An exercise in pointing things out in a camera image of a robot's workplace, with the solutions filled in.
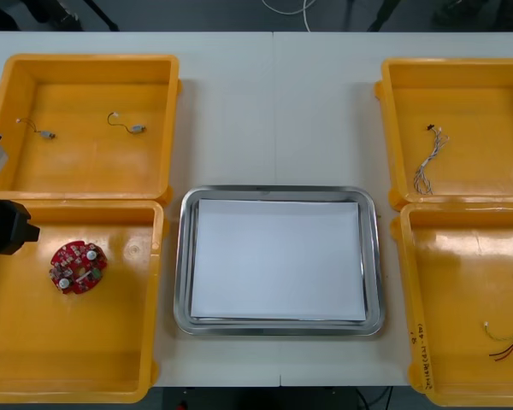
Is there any round red circuit board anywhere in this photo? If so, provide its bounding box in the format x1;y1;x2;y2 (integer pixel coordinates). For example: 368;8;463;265
48;239;109;296

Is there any small metal solenoid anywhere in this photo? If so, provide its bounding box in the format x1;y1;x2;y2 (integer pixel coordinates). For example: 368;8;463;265
15;118;57;141
106;111;147;138

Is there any blue-white twisted wire harness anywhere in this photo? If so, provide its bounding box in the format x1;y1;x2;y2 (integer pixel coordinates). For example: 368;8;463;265
413;123;451;196

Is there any red black green-yellow wire harness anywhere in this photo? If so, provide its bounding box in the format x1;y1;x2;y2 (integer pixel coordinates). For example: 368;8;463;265
482;270;513;362

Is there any steel tray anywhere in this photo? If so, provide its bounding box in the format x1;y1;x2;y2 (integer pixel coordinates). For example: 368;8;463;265
173;184;387;338

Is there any yellow-orange plastic bin with handwriting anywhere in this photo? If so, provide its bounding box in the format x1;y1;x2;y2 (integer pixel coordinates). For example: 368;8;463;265
390;202;513;408

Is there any black stand leg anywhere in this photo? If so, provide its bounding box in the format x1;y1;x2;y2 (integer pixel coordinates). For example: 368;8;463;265
82;0;121;32
366;0;400;32

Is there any white paper sheet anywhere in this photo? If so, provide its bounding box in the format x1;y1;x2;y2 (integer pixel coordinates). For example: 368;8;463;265
190;198;368;321

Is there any white floor cable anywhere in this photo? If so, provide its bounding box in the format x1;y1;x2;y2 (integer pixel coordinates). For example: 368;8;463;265
262;0;314;32

